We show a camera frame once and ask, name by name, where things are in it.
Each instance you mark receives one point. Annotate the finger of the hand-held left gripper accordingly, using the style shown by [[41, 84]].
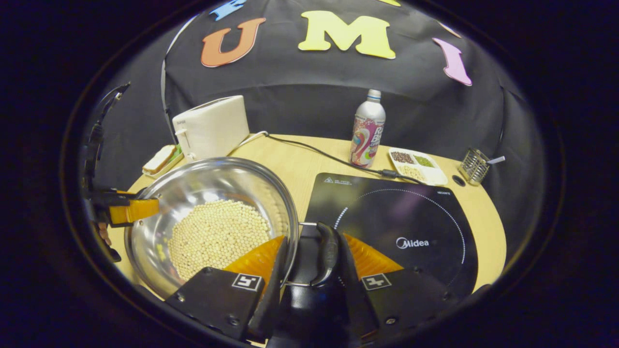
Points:
[[135, 210]]

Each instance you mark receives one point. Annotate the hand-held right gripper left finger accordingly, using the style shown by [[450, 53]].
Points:
[[272, 295]]

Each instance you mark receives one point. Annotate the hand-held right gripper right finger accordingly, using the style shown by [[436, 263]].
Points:
[[354, 282]]

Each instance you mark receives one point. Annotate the stainless steel pot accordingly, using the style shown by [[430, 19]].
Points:
[[203, 183]]

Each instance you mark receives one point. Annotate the black induction cooktop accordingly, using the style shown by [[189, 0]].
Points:
[[387, 212]]

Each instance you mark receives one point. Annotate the small green plate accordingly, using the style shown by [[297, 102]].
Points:
[[170, 169]]

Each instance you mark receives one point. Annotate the sandwich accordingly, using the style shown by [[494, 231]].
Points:
[[159, 158]]

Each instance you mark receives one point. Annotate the pile of yellow beans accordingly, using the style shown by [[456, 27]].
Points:
[[217, 237]]

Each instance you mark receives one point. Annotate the white toaster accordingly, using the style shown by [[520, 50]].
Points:
[[213, 128]]

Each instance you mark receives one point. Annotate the white divided bean tray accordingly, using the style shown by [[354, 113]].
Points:
[[435, 176]]

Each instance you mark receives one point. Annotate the black table grommet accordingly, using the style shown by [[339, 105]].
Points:
[[458, 181]]

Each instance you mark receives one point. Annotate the silver drink bottle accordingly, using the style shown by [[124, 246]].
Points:
[[367, 130]]

